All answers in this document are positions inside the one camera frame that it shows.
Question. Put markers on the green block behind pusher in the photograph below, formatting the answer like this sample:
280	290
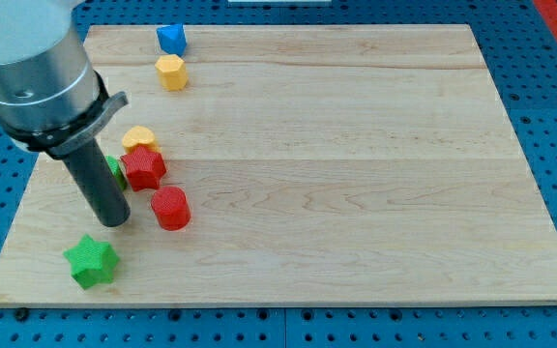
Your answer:
117	172

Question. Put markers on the red cylinder block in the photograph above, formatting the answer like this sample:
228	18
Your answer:
171	208

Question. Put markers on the blue block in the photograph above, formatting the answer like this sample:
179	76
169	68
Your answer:
172	39

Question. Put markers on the wooden board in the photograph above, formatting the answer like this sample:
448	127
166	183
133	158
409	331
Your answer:
325	166

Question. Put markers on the red star block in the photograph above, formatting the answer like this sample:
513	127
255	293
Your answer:
144	168

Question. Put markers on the yellow hexagon block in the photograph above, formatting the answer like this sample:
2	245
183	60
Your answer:
172	72

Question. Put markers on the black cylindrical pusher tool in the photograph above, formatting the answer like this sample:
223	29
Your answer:
91	172

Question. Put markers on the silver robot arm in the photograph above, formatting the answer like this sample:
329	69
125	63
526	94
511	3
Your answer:
51	98

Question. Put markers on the green star block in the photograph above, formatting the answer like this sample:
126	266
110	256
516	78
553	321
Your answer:
92	262

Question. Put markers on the yellow heart block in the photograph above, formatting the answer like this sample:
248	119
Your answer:
139	136

